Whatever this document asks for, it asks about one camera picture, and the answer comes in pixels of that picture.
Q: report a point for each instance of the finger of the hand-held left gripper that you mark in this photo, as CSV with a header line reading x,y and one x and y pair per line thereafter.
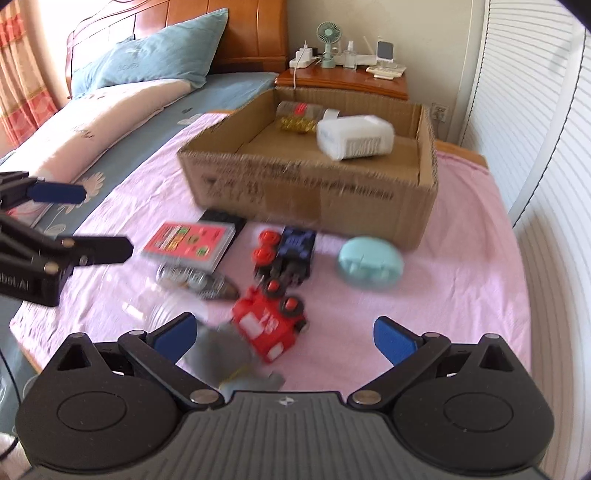
x,y
104,250
57,193

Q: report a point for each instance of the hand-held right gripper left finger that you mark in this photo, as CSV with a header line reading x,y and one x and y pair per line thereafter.
x,y
175,336

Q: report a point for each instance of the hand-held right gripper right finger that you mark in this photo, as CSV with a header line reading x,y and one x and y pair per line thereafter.
x,y
392,341

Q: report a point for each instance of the grey plush toy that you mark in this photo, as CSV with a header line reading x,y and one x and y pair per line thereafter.
x,y
217,350

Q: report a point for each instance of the clear blister pack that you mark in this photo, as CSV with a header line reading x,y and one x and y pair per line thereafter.
x,y
203,281

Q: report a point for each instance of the pink card box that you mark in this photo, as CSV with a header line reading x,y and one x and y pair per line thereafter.
x,y
184,240

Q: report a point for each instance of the teal oval case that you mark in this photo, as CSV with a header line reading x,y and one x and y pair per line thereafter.
x,y
369,263

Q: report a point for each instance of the red toy truck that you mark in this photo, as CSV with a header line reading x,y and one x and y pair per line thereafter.
x,y
263,327

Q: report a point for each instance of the dark blue toy truck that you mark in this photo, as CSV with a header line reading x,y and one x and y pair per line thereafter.
x,y
295,249

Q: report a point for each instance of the brown cardboard box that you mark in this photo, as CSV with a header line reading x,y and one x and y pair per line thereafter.
x,y
300,203

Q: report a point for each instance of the pink blanket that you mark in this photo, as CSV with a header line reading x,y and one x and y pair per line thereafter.
x,y
438,277

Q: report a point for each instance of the black flat device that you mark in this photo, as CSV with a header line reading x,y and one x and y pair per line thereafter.
x,y
226,219

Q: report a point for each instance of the orange patterned curtain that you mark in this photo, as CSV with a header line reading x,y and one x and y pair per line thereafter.
x,y
23,69

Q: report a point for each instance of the blue pillow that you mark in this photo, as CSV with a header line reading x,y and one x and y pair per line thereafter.
x,y
152,55

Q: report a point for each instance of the blue floral bedsheet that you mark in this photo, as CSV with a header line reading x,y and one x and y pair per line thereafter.
x,y
207,97

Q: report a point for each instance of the white rectangular box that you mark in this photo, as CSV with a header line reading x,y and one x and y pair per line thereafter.
x,y
355,138

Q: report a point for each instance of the gold beaded item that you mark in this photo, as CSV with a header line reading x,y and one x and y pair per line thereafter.
x,y
295,124

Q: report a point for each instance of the clear bottle with red label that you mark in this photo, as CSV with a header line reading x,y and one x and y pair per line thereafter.
x,y
300,110

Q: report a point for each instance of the white louvered door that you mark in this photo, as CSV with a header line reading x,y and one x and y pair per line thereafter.
x,y
531,138

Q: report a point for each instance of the wooden bed headboard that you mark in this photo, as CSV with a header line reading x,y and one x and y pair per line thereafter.
x,y
258,32

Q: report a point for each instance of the wooden nightstand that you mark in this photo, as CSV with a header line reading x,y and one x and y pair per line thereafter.
x,y
351,85

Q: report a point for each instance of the white flat stand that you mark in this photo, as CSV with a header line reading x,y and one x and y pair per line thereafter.
x,y
387,71

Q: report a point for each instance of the white power strip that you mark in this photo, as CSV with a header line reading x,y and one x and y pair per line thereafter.
x,y
302,62

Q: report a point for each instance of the white charger plug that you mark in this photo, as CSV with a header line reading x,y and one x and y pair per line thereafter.
x,y
304,50

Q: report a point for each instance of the white router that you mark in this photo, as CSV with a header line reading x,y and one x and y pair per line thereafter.
x,y
364,57

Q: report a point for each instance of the small clear spray bottle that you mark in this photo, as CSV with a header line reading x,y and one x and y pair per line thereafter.
x,y
350,55

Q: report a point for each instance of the white device with screen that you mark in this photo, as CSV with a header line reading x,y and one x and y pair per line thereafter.
x,y
385,51

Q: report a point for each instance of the green desk fan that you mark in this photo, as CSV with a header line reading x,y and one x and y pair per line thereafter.
x,y
327,34

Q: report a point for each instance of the wooden bed rail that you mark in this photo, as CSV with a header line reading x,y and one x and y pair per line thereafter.
x,y
466,154

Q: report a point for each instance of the wall socket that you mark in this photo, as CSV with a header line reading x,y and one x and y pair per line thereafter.
x,y
439,113

